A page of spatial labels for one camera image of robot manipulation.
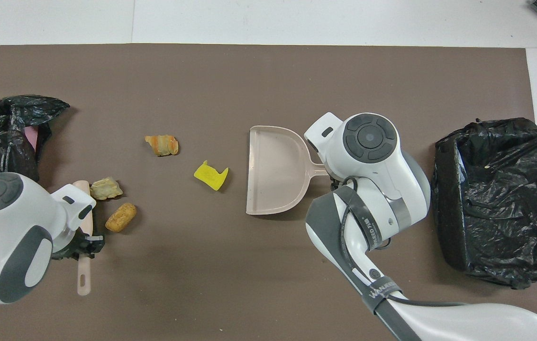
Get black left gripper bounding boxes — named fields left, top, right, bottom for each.
left=52, top=232, right=106, bottom=261

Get beige brush with black bristles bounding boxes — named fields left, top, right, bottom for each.
left=72, top=180, right=93, bottom=296

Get brown oval bread toy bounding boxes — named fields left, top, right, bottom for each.
left=105, top=203, right=137, bottom=233

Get pale ridged bread toy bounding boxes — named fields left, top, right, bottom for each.
left=90, top=177, right=123, bottom=200

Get beige plastic dustpan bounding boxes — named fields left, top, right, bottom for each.
left=246, top=125, right=331, bottom=216

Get orange striped croissant toy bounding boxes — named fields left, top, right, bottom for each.
left=145, top=135, right=179, bottom=157

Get yellow sponge piece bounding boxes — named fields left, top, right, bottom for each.
left=193, top=160, right=229, bottom=191

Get pink bin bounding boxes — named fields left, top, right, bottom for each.
left=26, top=124, right=41, bottom=153

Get bin lined with black bag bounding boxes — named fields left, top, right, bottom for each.
left=431, top=117, right=537, bottom=290

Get brown table mat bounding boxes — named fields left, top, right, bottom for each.
left=0, top=44, right=537, bottom=341

